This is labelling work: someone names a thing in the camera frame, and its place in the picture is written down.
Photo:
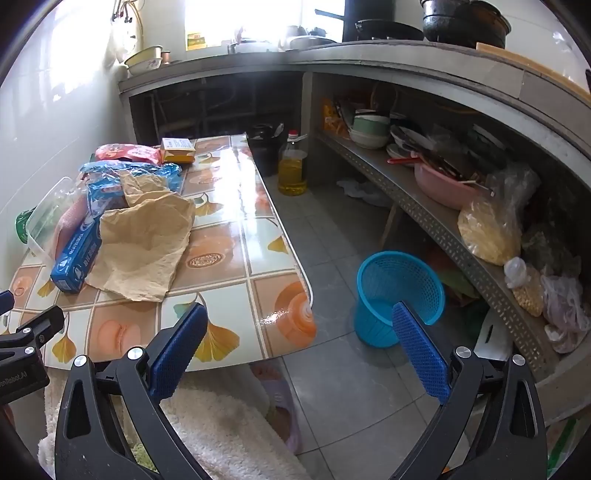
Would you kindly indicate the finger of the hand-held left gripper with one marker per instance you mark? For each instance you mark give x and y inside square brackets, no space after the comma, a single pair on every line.
[5,302]
[41,325]

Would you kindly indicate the stack of bowls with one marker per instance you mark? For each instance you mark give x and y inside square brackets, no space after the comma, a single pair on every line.
[369,131]

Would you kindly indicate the beige cloth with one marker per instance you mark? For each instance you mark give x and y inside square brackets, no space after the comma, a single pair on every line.
[143,249]

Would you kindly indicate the green plastic item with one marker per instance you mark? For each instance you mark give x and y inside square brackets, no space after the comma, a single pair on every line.
[23,226]

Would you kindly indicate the purple slipper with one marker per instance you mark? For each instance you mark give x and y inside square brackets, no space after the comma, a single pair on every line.
[279,406]

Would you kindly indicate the bag of yellow food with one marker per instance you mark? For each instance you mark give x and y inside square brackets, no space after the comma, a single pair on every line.
[487,230]

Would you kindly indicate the black wok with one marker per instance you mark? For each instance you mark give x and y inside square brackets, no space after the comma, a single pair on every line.
[388,30]

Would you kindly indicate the blue plastic bag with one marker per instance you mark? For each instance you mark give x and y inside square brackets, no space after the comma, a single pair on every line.
[152,174]

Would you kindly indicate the white cloth on floor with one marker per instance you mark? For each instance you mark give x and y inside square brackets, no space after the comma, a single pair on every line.
[362,191]

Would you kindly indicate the tile patterned table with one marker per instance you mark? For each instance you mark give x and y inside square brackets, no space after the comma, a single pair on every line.
[240,217]

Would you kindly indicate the pink plastic basin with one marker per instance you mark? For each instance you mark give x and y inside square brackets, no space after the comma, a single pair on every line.
[438,191]

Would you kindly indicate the white plastic container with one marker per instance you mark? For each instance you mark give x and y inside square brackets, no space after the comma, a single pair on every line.
[491,334]

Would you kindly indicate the crumpled clear plastic bag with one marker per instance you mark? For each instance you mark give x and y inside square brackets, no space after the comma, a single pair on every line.
[565,309]

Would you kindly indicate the blue cardboard box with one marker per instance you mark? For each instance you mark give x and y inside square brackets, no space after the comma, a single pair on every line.
[76,263]

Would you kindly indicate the water heater pipes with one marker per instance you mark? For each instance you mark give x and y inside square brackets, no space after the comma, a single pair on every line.
[125,11]

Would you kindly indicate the grey concrete kitchen counter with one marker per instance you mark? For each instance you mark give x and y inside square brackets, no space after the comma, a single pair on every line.
[415,64]

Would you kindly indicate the black cauldron pot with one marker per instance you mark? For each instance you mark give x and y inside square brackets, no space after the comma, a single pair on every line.
[466,23]

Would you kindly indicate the pink sponge cloth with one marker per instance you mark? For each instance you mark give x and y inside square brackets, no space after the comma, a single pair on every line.
[71,221]

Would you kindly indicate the cooking oil bottle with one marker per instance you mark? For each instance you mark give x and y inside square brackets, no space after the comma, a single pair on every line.
[292,173]

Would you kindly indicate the stack of white plates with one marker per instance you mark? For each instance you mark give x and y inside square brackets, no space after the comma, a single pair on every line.
[408,138]

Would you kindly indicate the white floral enamel basin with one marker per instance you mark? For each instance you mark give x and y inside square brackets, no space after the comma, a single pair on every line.
[144,68]

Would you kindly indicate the steel pot lid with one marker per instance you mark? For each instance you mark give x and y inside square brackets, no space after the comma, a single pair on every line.
[311,42]

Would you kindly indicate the blue plastic wastebasket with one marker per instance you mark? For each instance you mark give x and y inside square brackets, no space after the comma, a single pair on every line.
[392,286]

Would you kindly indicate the yellow box on windowsill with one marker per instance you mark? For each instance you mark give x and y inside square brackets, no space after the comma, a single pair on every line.
[195,41]

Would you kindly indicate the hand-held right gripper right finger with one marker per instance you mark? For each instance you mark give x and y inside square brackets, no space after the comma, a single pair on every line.
[422,355]

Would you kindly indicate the red snack bag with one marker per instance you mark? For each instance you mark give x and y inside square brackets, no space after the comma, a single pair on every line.
[127,152]

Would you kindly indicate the orange snack packets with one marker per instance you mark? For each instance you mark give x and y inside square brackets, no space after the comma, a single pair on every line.
[333,117]

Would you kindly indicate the cream enamel basin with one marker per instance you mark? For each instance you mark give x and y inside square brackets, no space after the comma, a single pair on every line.
[144,54]

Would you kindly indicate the bag of beans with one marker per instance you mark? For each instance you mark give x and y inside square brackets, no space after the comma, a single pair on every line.
[526,290]

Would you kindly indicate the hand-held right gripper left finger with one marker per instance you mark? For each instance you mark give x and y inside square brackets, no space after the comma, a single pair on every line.
[182,350]

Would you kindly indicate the clear plastic container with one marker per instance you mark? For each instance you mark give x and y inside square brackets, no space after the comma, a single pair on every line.
[44,217]

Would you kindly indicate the perforated metal shelf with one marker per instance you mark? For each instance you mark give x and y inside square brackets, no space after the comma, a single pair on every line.
[415,203]

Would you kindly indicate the white fluffy blanket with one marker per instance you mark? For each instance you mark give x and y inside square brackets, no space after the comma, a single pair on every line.
[221,434]

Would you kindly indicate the yellow cardboard box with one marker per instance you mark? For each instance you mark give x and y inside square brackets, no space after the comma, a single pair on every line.
[178,150]

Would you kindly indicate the hanging white plastic bag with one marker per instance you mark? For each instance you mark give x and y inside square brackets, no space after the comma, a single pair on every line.
[123,41]

